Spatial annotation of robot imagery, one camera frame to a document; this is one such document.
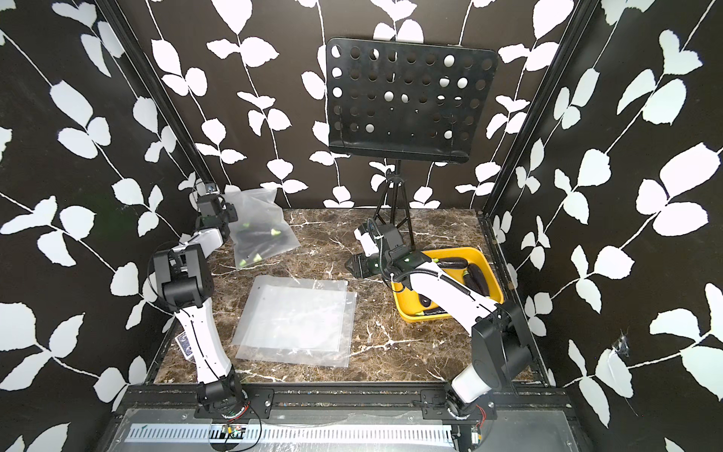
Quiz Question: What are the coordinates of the clear zip-top bag top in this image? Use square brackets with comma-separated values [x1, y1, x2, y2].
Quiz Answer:
[223, 188, 300, 269]

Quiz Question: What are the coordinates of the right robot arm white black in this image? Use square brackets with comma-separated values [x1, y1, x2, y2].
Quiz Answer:
[345, 252, 533, 410]

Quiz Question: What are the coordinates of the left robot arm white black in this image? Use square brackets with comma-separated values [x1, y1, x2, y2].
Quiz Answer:
[153, 192, 249, 421]

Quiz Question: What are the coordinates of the stack of clear zip-top bags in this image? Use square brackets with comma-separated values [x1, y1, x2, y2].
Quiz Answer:
[232, 275, 357, 368]

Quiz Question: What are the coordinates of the yellow plastic tray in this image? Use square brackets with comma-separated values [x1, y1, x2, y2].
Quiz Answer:
[393, 247, 505, 323]

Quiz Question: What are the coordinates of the small printed card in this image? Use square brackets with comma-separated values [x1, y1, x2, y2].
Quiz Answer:
[174, 333, 194, 362]

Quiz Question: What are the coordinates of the black perforated music stand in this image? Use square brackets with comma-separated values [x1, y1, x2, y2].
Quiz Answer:
[326, 37, 499, 250]

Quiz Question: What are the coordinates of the white perforated strip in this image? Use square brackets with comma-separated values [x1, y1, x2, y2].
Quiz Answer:
[122, 423, 454, 446]

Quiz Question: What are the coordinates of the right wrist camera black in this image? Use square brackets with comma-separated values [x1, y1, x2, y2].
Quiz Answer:
[372, 222, 405, 252]

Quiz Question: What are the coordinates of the black front mounting rail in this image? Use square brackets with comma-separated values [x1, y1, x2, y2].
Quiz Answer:
[120, 383, 574, 420]

